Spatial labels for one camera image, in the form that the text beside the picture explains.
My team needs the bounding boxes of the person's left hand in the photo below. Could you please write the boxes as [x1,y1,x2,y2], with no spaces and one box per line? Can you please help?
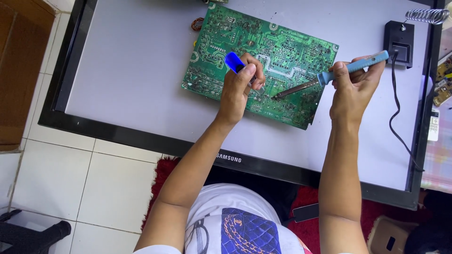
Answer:
[215,53,266,125]

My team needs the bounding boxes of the person's right hand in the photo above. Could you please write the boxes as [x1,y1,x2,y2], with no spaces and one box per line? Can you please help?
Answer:
[329,55,386,125]

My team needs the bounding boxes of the blue handled soldering iron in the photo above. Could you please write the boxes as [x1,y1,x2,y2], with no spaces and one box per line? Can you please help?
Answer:
[274,50,390,99]

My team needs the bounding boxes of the blue desoldering pump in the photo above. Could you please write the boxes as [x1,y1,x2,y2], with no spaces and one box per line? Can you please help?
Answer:
[224,52,265,95]

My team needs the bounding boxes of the black soldering iron stand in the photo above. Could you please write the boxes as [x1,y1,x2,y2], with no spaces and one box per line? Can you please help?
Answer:
[383,8,451,69]

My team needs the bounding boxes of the white remote control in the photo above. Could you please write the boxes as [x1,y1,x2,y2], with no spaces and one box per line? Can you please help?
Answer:
[427,109,441,142]

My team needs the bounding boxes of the yellow circuit board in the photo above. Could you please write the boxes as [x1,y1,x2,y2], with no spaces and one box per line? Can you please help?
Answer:
[432,56,452,108]

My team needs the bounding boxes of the black framed flat television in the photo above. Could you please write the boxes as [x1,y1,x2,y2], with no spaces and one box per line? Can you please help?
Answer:
[38,0,446,211]

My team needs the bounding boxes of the pink plaid cloth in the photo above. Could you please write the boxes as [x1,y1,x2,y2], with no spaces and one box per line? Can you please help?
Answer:
[420,100,452,194]

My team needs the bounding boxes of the person's white printed shirt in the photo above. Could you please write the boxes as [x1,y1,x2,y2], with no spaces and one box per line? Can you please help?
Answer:
[133,183,313,254]

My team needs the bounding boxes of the red shaggy rug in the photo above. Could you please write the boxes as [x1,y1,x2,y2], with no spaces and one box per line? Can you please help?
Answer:
[141,157,429,254]

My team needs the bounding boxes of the tan plastic stool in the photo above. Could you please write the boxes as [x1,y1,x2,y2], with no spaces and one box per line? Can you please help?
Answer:
[367,215,421,254]

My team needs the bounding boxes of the black bag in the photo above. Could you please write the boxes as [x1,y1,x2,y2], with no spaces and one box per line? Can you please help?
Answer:
[404,190,452,254]

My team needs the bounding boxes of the brown wooden cabinet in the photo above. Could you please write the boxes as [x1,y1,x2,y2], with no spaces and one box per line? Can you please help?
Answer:
[0,0,57,153]

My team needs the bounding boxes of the black plastic stool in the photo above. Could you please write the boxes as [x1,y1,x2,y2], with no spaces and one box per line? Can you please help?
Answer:
[0,209,72,254]

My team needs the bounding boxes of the black soldering iron cable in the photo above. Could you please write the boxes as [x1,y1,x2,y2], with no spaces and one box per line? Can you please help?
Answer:
[388,52,426,173]

